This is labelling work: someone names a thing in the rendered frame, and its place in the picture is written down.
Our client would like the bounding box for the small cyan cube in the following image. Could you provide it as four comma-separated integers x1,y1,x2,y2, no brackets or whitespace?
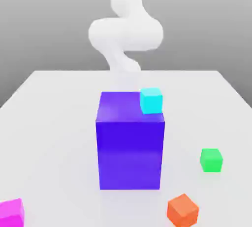
139,87,163,115

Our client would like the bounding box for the large purple box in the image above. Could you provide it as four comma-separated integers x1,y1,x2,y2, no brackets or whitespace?
95,91,165,191

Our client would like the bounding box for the small magenta cube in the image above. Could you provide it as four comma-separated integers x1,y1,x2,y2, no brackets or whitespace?
0,197,25,227

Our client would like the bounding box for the small orange cube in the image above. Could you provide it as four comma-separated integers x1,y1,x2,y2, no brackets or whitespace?
166,193,200,227

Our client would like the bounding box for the small green cube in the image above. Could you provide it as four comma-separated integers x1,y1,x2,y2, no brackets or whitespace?
199,148,224,173

